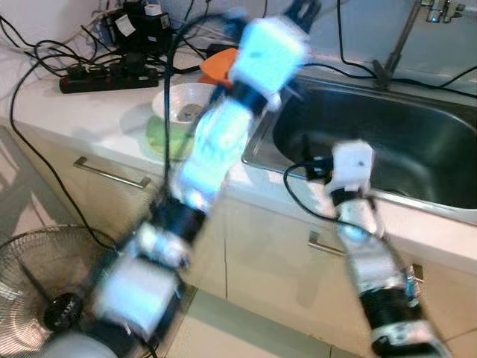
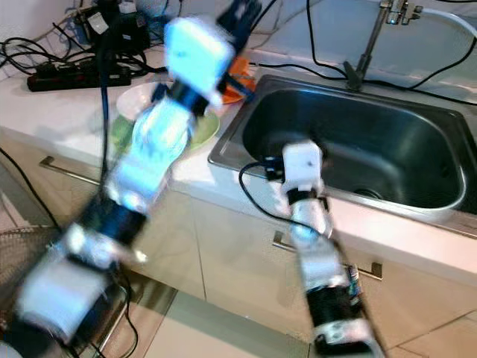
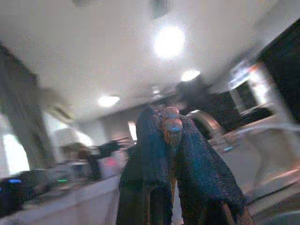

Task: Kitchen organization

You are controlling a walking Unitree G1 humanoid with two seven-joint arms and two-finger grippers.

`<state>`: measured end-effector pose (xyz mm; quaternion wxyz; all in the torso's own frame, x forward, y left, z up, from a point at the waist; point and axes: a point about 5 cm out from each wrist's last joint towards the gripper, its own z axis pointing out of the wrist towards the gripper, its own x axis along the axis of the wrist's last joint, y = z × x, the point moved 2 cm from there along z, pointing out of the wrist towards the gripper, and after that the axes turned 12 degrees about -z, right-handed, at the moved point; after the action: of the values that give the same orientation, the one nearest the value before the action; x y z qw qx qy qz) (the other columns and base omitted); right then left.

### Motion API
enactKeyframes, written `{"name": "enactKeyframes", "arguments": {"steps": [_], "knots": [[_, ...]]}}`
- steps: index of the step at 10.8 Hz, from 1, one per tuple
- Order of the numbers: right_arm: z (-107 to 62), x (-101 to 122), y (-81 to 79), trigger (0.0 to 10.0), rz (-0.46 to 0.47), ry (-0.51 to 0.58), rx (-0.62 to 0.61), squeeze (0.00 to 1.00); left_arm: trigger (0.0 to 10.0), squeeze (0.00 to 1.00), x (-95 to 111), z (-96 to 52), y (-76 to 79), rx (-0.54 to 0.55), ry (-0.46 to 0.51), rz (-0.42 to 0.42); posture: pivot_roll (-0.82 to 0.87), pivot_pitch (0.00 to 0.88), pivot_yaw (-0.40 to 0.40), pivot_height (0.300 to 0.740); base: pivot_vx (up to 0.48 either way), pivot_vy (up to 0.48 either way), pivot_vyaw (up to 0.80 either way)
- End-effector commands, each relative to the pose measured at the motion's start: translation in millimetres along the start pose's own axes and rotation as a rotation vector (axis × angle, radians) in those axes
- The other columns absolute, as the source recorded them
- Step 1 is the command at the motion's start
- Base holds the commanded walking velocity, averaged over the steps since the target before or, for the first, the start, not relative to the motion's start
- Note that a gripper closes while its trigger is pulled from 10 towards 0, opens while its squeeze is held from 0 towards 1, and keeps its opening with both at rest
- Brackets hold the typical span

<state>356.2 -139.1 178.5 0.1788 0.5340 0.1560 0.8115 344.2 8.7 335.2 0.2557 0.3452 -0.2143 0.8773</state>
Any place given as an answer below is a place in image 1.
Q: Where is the black power strip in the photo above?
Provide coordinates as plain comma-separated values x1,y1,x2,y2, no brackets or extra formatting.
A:
60,63,159,95

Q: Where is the white bowl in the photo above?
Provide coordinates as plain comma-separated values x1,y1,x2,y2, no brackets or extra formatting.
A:
152,82,218,126

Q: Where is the black wall cable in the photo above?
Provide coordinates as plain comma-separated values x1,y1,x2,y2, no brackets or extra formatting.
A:
335,0,388,79

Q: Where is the green plate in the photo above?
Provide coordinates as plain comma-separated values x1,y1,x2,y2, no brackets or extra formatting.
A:
144,112,198,161

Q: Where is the metal floor fan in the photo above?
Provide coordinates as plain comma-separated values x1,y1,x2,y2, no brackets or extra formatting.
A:
0,224,124,357

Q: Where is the metal bar cabinet handle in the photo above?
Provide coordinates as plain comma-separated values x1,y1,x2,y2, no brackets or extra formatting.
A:
72,155,152,189
308,230,424,283

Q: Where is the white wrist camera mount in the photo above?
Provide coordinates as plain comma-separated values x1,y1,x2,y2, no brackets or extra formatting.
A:
330,140,375,193
230,19,312,101

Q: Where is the black hanging power cable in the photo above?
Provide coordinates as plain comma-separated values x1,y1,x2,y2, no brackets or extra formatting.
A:
9,56,120,251

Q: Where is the orange bowl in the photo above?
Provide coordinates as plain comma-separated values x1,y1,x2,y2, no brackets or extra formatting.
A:
205,47,241,75

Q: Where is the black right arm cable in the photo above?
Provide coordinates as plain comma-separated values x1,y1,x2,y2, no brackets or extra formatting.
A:
283,160,351,221

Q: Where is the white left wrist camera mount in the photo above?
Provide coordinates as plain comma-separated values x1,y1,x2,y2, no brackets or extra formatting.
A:
230,19,312,101

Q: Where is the metal sink faucet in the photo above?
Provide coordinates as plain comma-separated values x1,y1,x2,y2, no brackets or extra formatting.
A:
371,0,467,90

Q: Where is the black charger box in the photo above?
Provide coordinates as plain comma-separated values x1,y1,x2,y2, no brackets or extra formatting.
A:
101,0,174,54

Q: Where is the beige kitchen cabinet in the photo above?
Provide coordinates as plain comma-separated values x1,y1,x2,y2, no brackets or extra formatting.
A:
0,127,477,358

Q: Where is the stainless steel sink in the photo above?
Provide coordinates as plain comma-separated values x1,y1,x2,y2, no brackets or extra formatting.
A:
242,71,477,224

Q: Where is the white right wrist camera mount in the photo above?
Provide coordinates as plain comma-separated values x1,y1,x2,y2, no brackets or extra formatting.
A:
330,140,375,193

